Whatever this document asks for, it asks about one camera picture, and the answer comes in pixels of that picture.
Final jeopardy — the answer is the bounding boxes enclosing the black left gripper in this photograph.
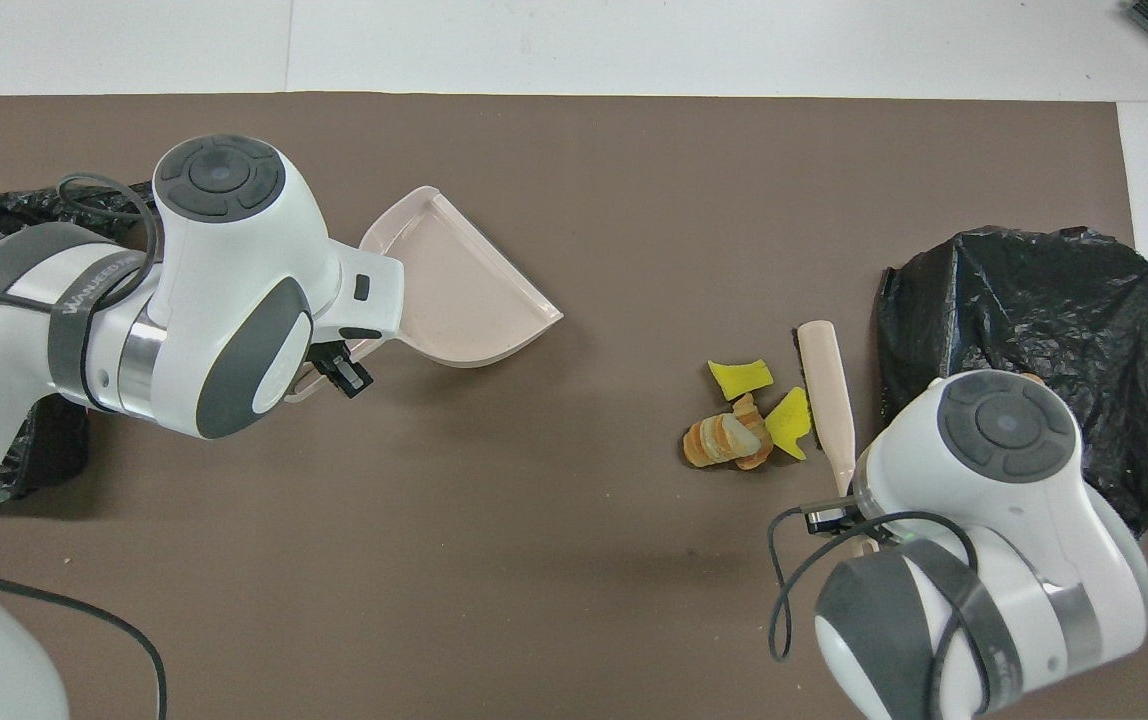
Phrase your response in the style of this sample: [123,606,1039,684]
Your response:
[309,340,375,399]

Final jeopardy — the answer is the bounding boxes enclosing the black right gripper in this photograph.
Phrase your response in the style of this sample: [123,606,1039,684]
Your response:
[802,503,870,536]

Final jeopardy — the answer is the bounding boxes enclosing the orange croissant toy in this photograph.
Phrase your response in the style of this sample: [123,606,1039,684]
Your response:
[732,393,775,471]

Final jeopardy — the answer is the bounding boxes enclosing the yellow sponge scrap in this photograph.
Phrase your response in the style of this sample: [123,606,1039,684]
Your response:
[764,387,815,461]
[707,358,775,401]

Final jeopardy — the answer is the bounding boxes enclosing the beige hand brush black bristles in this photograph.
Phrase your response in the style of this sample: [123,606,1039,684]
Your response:
[796,320,880,558]

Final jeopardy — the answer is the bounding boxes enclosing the beige plastic dustpan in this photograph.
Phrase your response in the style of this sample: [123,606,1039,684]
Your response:
[284,185,565,404]

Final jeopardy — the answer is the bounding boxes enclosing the sliced bread loaf toy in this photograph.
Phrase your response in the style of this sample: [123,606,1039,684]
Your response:
[682,412,760,469]

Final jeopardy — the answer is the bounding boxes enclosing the black bag lined trash bin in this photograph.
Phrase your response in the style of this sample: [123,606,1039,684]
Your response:
[874,225,1148,541]

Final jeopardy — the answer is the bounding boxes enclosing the brown table mat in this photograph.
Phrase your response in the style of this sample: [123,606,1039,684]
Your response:
[0,93,1148,720]

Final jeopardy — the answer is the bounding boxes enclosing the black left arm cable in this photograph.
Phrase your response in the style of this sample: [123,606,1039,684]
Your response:
[0,175,170,720]

